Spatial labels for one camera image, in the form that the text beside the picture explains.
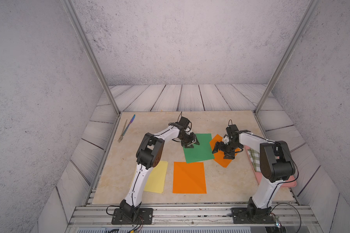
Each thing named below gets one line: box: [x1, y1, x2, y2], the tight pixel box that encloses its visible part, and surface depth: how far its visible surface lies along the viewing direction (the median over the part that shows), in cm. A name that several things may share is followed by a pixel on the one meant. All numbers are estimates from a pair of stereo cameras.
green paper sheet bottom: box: [183, 133, 215, 164], surface depth 98 cm
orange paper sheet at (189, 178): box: [172, 161, 207, 194], surface depth 88 cm
